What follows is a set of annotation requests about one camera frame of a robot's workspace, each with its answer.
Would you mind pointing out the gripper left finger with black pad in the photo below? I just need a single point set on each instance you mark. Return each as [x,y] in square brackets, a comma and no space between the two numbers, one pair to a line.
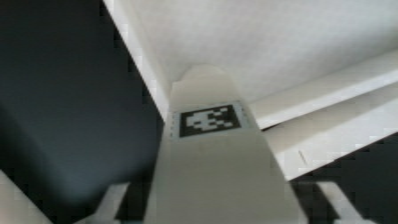
[106,213]

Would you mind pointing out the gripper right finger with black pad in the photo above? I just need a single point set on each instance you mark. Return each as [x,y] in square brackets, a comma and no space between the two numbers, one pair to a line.
[328,206]

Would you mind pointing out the white desk leg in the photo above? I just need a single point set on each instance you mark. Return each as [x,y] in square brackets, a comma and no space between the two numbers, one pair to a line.
[220,184]

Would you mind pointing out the white desk tabletop tray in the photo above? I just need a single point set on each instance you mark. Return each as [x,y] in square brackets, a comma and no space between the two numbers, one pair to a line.
[307,50]

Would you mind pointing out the white U-shaped fence frame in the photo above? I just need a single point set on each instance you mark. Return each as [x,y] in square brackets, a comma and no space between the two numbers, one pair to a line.
[79,142]

